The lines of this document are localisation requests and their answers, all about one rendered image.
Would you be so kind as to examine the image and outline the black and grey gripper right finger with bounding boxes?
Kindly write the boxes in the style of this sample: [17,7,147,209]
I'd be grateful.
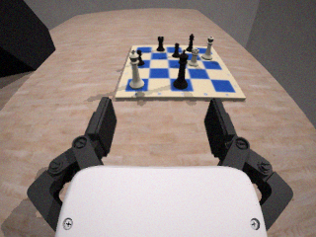
[204,98,293,231]

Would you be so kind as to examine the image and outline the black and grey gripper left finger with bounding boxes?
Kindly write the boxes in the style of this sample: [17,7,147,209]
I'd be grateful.
[27,97,117,232]

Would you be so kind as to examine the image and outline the white chess king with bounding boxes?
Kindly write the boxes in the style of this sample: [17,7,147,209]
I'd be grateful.
[129,49,144,89]

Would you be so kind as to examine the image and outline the blue and cream chessboard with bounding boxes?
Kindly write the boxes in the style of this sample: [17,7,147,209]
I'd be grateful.
[116,45,246,101]

